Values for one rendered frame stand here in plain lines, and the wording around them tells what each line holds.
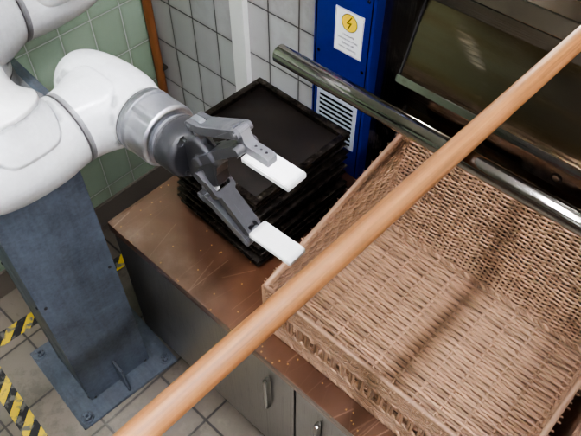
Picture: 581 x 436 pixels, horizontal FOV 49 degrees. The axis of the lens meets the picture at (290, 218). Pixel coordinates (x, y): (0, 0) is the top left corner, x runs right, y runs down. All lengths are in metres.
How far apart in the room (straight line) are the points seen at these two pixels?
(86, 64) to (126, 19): 1.10
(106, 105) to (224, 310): 0.66
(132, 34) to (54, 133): 1.23
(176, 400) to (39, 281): 0.93
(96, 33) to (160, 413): 1.48
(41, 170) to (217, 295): 0.68
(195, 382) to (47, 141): 0.36
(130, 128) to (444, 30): 0.69
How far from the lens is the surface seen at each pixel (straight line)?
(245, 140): 0.70
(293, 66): 0.99
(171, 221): 1.55
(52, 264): 1.49
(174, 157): 0.80
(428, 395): 1.31
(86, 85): 0.87
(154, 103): 0.83
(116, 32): 1.99
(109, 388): 1.99
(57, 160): 0.83
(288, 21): 1.56
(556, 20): 1.16
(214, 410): 1.92
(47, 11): 1.22
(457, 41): 1.29
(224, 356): 0.63
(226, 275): 1.44
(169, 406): 0.62
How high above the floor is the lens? 1.76
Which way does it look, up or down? 50 degrees down
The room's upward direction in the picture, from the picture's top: straight up
